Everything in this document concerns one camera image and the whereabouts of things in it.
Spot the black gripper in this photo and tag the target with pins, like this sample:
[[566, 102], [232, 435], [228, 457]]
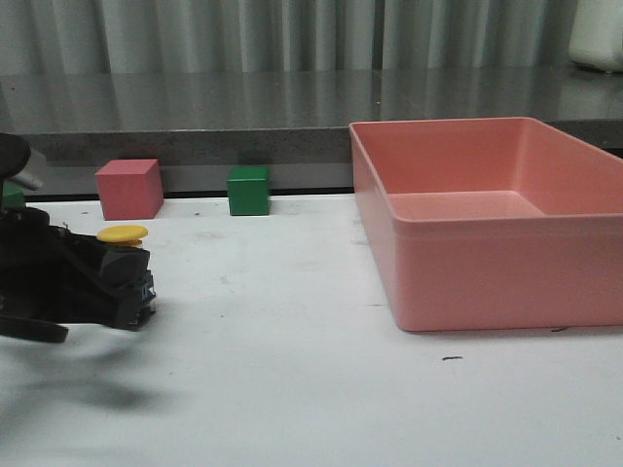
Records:
[[51, 276]]

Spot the yellow push button switch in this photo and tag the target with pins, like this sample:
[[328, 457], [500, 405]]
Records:
[[124, 236]]

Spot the pink cube block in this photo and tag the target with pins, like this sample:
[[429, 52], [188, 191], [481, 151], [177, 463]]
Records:
[[130, 189]]

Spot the green block at left edge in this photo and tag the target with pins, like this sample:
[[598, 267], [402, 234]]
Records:
[[13, 196]]

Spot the green cube block centre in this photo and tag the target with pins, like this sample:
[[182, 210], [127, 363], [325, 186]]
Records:
[[249, 191]]

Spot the dark grey counter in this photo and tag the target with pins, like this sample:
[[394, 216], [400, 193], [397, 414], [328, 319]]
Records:
[[199, 125]]

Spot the grey curtain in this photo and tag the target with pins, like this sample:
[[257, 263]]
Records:
[[124, 37]]

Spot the pink plastic bin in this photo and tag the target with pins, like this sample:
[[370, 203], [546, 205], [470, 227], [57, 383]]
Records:
[[491, 223]]

